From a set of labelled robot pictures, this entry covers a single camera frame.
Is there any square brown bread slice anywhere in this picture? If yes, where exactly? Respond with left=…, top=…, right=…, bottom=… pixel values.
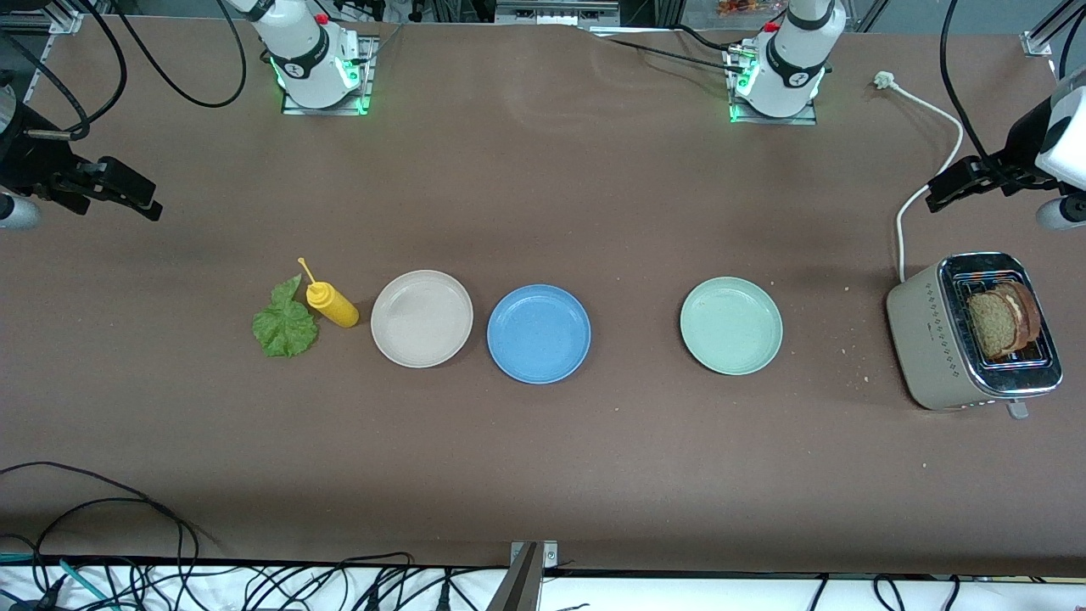
left=967, top=291, right=1021, bottom=359

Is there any rounded brown bread slice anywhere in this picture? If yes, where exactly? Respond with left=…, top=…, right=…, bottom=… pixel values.
left=997, top=282, right=1043, bottom=347

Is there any green lettuce leaf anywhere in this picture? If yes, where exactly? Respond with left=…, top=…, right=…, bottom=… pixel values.
left=251, top=273, right=321, bottom=359

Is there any yellow mustard squeeze bottle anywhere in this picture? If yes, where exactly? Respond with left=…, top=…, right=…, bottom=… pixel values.
left=297, top=257, right=360, bottom=329

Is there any mint green round plate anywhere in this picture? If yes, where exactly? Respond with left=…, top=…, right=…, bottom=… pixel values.
left=680, top=277, right=784, bottom=376

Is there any beige round plate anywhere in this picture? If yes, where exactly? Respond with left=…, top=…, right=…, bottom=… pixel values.
left=371, top=270, right=474, bottom=369

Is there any blue round plate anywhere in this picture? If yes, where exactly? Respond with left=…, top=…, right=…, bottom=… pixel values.
left=486, top=283, right=592, bottom=384

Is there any beige chrome toaster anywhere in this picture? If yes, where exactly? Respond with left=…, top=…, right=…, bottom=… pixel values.
left=886, top=251, right=1064, bottom=420

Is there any grey metal box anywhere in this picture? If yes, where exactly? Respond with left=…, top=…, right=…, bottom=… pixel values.
left=495, top=0, right=620, bottom=26

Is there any white toaster power cord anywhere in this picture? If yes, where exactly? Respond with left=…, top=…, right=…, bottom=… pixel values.
left=874, top=71, right=966, bottom=283

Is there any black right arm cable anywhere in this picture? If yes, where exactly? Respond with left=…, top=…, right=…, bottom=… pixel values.
left=72, top=0, right=249, bottom=142

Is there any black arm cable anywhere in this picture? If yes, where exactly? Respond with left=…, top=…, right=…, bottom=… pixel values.
left=938, top=0, right=1086, bottom=166
left=72, top=0, right=249, bottom=142

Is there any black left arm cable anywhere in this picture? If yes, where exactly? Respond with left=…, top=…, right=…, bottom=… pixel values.
left=938, top=0, right=1086, bottom=166

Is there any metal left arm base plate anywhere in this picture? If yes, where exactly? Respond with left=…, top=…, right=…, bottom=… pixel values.
left=725, top=47, right=820, bottom=126

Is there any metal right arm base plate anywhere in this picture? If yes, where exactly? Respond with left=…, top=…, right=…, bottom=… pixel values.
left=282, top=36, right=379, bottom=116

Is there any black looped floor cable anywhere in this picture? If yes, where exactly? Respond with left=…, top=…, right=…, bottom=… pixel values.
left=0, top=462, right=201, bottom=611

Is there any black base power cable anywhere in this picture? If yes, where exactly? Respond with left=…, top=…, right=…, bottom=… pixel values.
left=585, top=24, right=749, bottom=77

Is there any teal cable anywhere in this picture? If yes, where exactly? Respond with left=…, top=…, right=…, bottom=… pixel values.
left=0, top=552, right=121, bottom=611

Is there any silver corner bracket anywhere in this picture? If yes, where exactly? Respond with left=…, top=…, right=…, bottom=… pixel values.
left=509, top=541, right=559, bottom=568

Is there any grey aluminium profile post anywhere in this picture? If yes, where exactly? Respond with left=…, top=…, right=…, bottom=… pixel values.
left=486, top=543, right=544, bottom=611

